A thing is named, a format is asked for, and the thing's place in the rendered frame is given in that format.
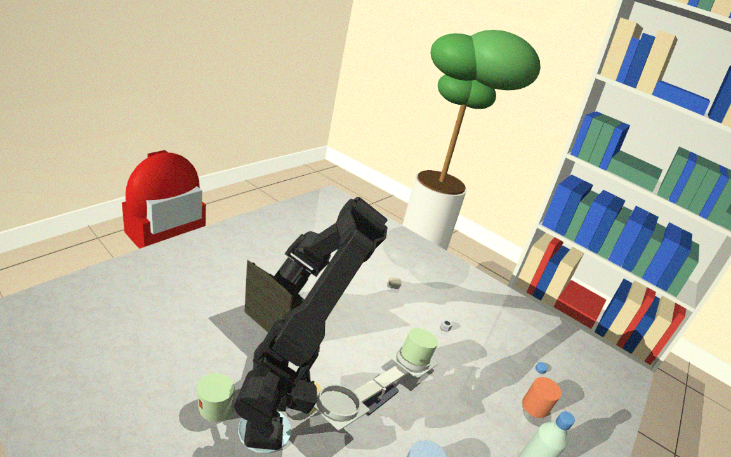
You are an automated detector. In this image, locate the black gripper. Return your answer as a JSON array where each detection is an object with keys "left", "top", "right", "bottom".
[{"left": 244, "top": 382, "right": 286, "bottom": 450}]

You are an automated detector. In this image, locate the light green cylinder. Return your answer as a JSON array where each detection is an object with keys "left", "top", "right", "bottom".
[
  {"left": 400, "top": 328, "right": 438, "bottom": 366},
  {"left": 197, "top": 373, "right": 235, "bottom": 422}
]

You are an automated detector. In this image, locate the grey cylinder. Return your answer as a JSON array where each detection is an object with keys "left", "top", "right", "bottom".
[{"left": 407, "top": 440, "right": 447, "bottom": 457}]

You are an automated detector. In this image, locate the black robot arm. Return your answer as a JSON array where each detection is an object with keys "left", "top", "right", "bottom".
[{"left": 234, "top": 197, "right": 388, "bottom": 423}]

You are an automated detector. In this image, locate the orange cylinder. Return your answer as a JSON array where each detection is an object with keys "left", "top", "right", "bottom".
[{"left": 522, "top": 377, "right": 562, "bottom": 418}]

